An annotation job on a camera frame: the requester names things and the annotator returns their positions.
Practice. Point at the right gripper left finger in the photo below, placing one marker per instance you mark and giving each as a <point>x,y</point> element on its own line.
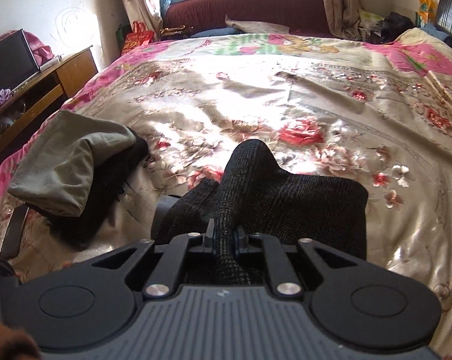
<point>166,277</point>

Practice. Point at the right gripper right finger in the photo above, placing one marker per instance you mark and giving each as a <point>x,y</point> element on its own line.
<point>265,254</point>

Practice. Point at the dark grey plaid pants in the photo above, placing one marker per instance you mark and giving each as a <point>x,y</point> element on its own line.
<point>255,193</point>

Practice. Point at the right gloved hand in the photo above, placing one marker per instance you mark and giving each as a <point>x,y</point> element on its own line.
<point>16,344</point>

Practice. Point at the folded black garment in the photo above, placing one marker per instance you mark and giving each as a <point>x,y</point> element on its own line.
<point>107,183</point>

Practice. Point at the folded olive green garment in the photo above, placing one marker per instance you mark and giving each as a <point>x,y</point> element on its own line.
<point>56,174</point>

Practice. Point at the floral bed quilt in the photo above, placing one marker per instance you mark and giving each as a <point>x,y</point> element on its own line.
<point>380,115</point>

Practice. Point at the red shopping bag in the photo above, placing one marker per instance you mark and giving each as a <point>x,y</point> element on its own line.
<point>139,36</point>

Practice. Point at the maroon window bench cushion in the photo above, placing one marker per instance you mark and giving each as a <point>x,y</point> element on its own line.
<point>302,17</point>

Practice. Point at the black television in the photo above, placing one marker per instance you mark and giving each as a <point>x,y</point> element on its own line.
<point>17,63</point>

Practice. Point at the yellow snack bag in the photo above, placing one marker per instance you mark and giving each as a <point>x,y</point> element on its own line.
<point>426,13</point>

